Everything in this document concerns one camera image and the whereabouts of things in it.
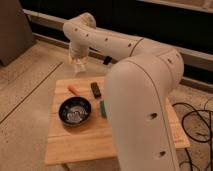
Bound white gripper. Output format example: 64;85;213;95
69;43;89;64

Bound clear plastic bottle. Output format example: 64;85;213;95
73;59;86;74

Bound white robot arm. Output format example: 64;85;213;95
63;13;184;171

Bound black ceramic bowl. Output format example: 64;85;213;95
58;96;92;126

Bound black rectangular bar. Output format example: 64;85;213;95
91;82;101;98

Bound green sponge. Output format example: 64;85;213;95
100;101;107;118

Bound dark cabinet corner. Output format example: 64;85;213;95
0;0;36;66

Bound wooden board table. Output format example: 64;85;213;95
45;77;190;171

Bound white wall rail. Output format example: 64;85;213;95
24;9;213;72

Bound black floor cables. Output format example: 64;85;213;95
171;96;213;171

